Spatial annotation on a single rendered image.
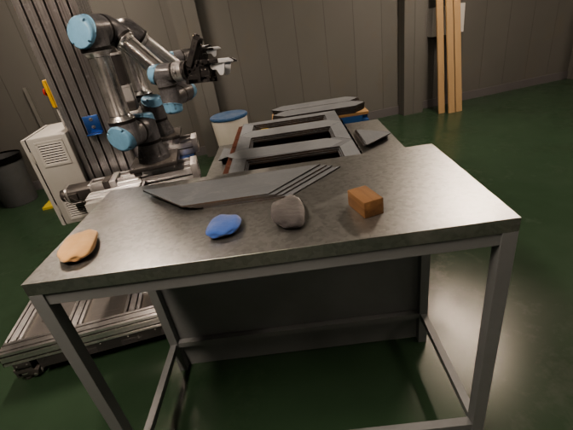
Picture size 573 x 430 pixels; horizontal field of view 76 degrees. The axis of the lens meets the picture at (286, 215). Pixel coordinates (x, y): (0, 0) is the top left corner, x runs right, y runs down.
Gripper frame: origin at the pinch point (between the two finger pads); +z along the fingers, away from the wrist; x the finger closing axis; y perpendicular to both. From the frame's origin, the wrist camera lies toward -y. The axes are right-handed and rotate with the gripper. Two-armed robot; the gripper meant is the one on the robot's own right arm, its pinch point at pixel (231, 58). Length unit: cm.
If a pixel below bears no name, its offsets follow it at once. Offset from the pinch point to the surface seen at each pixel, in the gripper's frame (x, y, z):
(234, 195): 34, 43, 7
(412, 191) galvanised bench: 29, 45, 63
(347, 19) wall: -413, -50, 7
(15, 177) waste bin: -190, 87, -370
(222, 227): 54, 46, 11
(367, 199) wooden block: 44, 42, 51
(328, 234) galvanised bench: 53, 48, 41
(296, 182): 23, 42, 26
